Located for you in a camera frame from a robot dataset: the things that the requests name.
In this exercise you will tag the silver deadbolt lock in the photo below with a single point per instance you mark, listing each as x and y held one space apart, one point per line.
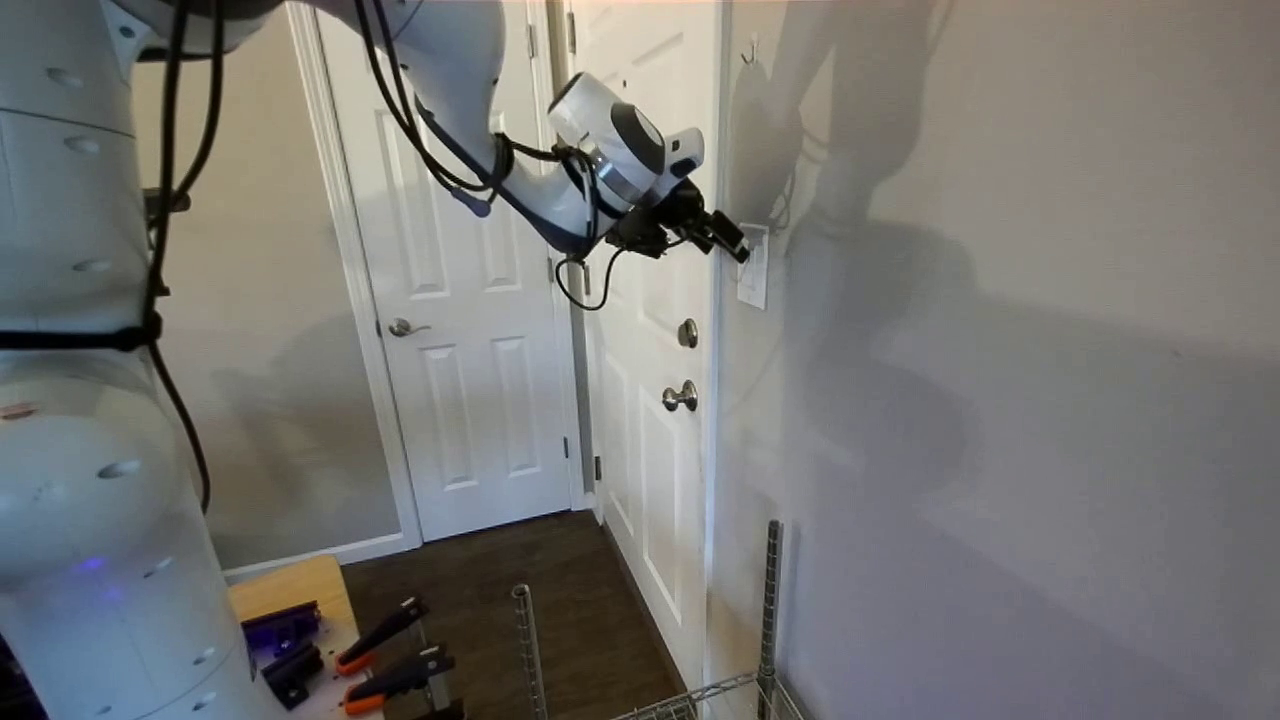
686 332

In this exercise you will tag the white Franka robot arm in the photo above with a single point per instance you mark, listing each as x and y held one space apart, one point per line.
82 504

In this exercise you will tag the slotted metal rack post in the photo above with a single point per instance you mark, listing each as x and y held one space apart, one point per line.
770 614

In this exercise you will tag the small black clamp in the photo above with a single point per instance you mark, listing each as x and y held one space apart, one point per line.
294 673

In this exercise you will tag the white baseboard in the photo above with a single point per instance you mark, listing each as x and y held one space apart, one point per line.
322 555

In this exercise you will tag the orange and black clamp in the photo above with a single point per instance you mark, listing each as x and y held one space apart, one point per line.
381 629
399 677

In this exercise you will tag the round silver door knob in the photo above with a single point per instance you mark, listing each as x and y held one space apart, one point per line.
399 327

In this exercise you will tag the white light switch plate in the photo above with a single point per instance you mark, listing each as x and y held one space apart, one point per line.
753 279

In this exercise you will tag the purple and black clamp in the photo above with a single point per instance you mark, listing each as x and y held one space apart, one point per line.
283 629

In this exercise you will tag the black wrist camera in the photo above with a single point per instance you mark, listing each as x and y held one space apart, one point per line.
636 242

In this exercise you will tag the white door with round knob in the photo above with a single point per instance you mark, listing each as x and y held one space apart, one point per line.
452 403

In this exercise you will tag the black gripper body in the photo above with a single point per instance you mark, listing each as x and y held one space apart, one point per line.
660 214

